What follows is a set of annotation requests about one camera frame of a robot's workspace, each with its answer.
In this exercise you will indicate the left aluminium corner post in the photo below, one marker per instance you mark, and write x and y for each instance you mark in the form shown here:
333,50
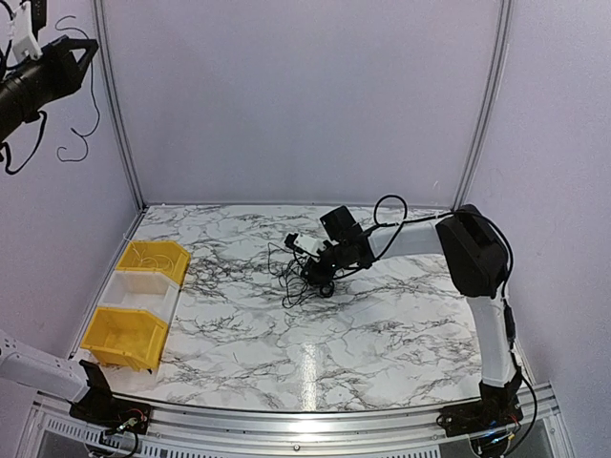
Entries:
109,81

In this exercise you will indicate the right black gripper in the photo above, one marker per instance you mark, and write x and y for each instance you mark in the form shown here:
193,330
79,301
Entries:
318,274

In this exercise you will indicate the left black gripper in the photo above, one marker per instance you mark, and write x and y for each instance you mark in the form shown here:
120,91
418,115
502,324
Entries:
69,70

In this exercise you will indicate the right aluminium corner post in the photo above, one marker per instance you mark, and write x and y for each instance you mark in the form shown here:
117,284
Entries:
491,90

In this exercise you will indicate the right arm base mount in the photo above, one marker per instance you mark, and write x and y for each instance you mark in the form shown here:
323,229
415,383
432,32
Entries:
496,407

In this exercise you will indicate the near yellow bin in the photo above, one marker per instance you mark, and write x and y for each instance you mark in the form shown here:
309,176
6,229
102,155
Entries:
126,337

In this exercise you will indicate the white middle bin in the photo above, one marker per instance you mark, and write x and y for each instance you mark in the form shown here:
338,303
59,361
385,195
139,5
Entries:
150,291

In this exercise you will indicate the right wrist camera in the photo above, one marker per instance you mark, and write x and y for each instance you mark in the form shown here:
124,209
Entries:
316,249

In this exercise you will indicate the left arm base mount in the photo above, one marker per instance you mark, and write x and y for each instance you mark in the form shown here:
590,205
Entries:
100,406

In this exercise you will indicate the aluminium front rail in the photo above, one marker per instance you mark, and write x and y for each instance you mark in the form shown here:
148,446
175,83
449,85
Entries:
195,431

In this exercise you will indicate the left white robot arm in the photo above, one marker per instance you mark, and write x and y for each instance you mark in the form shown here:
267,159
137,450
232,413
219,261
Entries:
22,363

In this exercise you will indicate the yellow bin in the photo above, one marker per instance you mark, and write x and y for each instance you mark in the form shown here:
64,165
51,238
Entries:
157,256
126,337

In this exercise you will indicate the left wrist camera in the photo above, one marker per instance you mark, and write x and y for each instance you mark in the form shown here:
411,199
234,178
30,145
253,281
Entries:
27,19

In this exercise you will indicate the aluminium corner post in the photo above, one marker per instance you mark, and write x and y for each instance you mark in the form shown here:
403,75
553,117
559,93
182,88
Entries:
491,90
109,81

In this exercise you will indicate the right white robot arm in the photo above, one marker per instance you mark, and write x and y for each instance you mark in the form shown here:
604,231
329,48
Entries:
478,257

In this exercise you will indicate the far yellow bin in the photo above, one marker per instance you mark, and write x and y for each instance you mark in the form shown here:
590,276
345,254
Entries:
157,256

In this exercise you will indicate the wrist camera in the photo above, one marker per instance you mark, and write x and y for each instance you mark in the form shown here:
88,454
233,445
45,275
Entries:
27,19
316,249

